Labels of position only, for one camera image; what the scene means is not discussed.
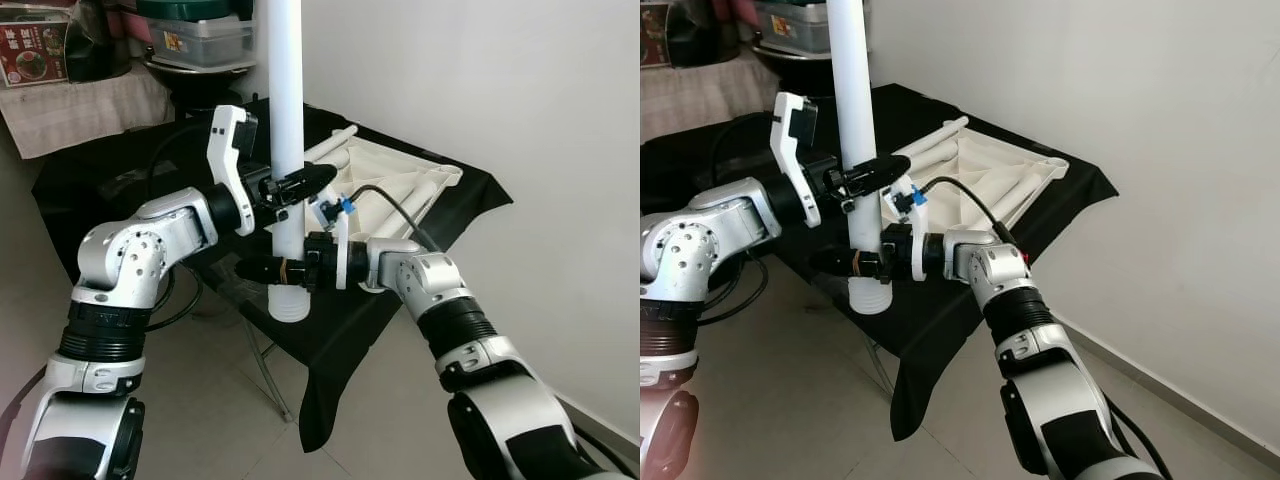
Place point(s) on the white plastic children table top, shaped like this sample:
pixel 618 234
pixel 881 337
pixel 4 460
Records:
pixel 1000 160
pixel 390 160

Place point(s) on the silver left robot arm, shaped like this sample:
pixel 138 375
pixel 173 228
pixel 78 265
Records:
pixel 700 250
pixel 120 260

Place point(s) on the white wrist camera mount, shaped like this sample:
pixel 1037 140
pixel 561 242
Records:
pixel 342 255
pixel 790 150
pixel 918 255
pixel 228 165

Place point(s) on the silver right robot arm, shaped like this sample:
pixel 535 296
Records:
pixel 1020 310
pixel 440 285

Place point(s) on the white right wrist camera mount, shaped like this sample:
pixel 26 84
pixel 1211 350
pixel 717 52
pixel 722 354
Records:
pixel 342 255
pixel 918 255

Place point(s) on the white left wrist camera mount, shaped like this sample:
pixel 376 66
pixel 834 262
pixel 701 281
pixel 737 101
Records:
pixel 790 150
pixel 228 165

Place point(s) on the yellow rubber band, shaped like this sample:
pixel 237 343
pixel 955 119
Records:
pixel 858 265
pixel 285 270

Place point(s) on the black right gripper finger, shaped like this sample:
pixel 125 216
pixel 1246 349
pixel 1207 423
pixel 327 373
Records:
pixel 265 271
pixel 845 266

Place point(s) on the black bag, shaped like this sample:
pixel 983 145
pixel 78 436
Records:
pixel 705 35
pixel 95 40

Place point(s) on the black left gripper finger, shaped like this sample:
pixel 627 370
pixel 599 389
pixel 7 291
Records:
pixel 878 172
pixel 310 180

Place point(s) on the black round bowl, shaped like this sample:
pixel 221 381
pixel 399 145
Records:
pixel 795 72
pixel 200 90

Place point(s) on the black tablecloth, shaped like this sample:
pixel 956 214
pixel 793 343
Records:
pixel 940 340
pixel 340 340

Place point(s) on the clear storage box green lid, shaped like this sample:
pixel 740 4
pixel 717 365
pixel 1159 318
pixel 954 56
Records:
pixel 795 25
pixel 200 35

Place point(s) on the beige cloth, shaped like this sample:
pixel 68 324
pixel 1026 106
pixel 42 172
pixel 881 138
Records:
pixel 80 115
pixel 700 100

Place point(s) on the red printed box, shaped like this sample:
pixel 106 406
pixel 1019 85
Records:
pixel 653 35
pixel 30 50

